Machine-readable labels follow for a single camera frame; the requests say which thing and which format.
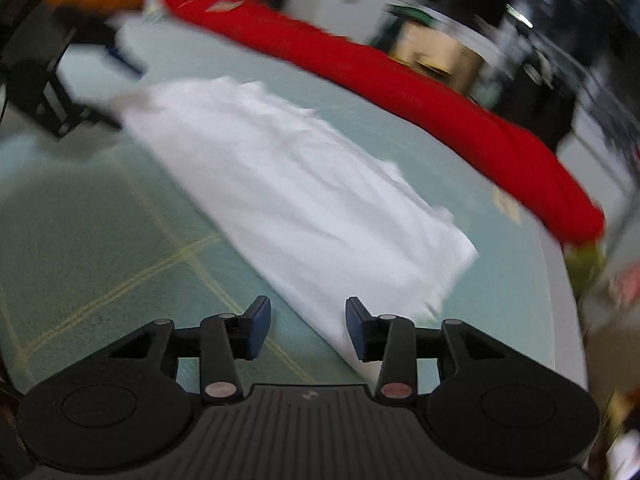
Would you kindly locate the yellow-green plastic bag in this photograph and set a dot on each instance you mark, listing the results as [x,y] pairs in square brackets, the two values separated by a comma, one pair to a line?
[585,270]

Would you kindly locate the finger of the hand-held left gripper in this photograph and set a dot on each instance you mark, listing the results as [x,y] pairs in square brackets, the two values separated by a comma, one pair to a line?
[95,114]
[120,55]

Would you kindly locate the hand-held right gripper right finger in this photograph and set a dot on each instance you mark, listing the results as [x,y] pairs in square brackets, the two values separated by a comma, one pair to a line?
[356,330]

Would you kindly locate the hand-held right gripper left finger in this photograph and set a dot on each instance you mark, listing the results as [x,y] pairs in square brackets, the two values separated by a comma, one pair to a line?
[260,327]

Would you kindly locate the dark green bag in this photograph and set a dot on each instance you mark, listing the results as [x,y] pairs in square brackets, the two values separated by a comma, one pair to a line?
[410,12]

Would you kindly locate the black jacket with round logo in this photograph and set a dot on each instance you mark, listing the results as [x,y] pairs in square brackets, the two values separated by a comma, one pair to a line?
[535,100]

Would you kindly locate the white printed long-sleeve shirt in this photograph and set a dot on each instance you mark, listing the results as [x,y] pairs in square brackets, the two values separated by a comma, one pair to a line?
[300,200]

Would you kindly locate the cardboard box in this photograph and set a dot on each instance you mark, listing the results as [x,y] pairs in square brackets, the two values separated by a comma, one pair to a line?
[440,57]

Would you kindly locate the red quilt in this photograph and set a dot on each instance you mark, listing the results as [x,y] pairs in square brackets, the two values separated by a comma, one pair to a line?
[400,90]

